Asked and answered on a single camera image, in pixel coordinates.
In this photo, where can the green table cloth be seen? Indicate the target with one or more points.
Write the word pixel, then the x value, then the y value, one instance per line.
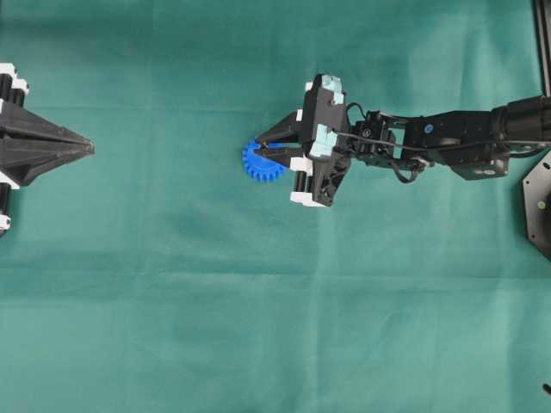
pixel 157 276

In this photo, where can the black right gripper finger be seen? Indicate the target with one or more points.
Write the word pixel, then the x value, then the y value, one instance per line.
pixel 286 130
pixel 289 157

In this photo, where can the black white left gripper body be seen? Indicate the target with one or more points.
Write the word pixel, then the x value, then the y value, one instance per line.
pixel 14 90

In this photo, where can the black aluminium frame post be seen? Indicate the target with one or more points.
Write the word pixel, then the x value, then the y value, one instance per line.
pixel 542 21

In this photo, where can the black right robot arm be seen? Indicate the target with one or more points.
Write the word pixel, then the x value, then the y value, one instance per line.
pixel 476 145

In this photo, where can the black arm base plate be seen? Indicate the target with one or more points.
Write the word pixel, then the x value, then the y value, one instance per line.
pixel 536 195

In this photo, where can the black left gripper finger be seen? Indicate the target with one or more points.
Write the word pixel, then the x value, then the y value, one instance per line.
pixel 22 161
pixel 17 121

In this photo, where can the blue plastic gear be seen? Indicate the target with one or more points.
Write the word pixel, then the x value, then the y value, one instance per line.
pixel 259 168

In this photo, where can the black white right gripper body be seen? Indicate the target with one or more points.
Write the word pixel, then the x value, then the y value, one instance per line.
pixel 323 164

